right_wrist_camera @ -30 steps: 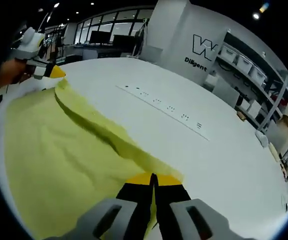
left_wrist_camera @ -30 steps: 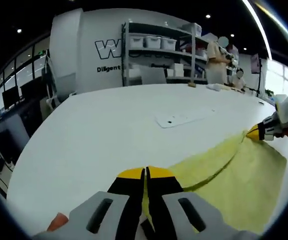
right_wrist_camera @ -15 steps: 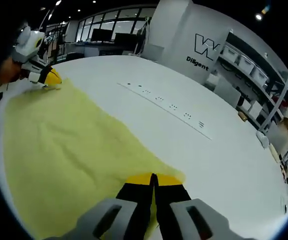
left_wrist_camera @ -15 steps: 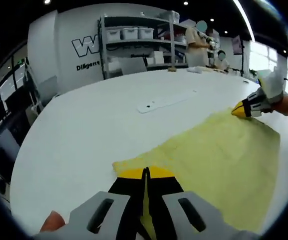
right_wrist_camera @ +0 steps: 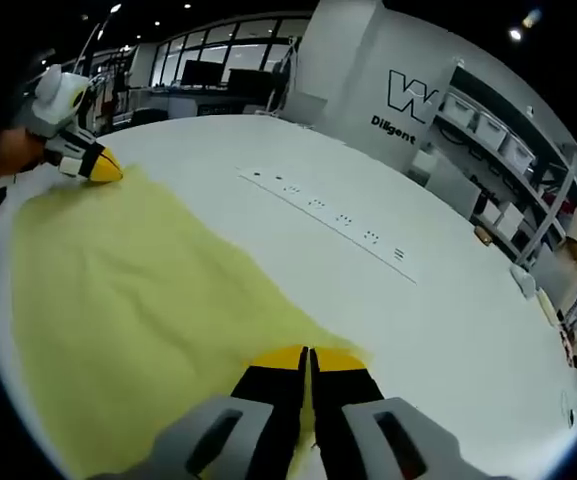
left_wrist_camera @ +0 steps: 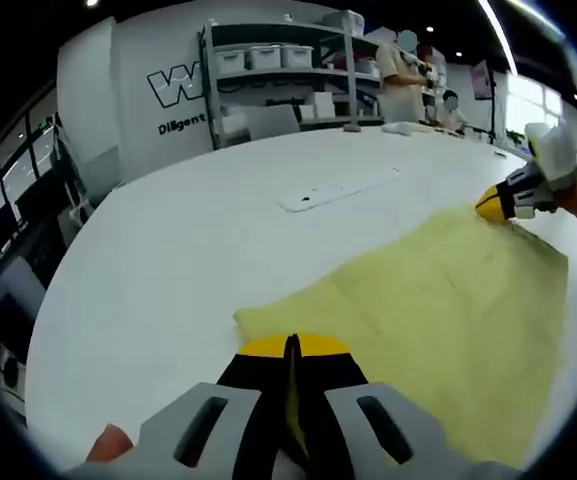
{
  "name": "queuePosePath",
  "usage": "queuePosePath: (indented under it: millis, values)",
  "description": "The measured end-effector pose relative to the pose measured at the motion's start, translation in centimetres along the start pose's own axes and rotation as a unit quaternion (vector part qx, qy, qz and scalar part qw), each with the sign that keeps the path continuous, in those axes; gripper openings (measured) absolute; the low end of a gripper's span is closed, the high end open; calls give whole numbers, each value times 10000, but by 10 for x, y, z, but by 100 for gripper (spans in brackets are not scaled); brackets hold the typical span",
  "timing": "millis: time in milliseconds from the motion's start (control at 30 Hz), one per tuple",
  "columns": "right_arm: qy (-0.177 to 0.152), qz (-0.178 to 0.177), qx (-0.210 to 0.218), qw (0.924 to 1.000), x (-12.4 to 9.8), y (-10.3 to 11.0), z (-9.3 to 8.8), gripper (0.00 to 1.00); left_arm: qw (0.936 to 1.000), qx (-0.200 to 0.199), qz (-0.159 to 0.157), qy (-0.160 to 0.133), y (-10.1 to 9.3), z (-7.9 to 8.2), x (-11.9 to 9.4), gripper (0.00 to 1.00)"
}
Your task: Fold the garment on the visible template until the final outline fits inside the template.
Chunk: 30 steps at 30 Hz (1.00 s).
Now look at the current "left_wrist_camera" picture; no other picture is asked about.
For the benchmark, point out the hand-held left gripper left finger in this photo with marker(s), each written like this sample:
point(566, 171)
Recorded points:
point(248, 380)

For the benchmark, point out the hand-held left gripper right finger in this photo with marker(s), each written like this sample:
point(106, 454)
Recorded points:
point(333, 380)

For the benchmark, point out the black computer monitor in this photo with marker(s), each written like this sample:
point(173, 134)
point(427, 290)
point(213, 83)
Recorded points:
point(0, 230)

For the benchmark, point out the white table cover plate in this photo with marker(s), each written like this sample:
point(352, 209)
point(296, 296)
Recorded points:
point(358, 185)

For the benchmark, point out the white box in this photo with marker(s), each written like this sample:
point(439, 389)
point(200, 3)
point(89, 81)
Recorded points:
point(324, 105)

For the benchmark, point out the yellow colour-block garment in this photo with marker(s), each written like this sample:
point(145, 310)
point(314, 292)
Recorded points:
point(443, 310)

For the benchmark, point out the beige flat object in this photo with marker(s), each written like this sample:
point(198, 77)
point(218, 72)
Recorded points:
point(430, 128)

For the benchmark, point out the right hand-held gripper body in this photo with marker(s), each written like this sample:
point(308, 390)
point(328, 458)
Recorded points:
point(558, 155)

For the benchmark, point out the white storage bin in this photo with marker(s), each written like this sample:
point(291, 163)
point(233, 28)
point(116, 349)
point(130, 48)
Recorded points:
point(231, 61)
point(264, 57)
point(298, 56)

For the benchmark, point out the person's left hand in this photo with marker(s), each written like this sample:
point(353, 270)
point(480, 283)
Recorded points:
point(110, 445)

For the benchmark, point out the white linear ceiling light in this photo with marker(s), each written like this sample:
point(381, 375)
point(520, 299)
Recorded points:
point(499, 27)

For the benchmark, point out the small green plant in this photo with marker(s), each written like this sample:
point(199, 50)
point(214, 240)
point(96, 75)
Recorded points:
point(515, 138)

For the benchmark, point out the grey metal shelf rack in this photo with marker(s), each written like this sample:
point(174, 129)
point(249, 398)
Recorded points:
point(288, 74)

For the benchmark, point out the white crumpled cloth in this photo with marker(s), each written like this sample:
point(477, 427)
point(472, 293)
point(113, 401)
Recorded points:
point(396, 128)

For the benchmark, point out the small brown object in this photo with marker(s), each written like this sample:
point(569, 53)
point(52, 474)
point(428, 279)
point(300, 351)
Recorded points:
point(352, 129)

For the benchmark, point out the black tripod with panel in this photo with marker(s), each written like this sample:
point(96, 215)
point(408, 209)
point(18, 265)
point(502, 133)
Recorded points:
point(480, 80)

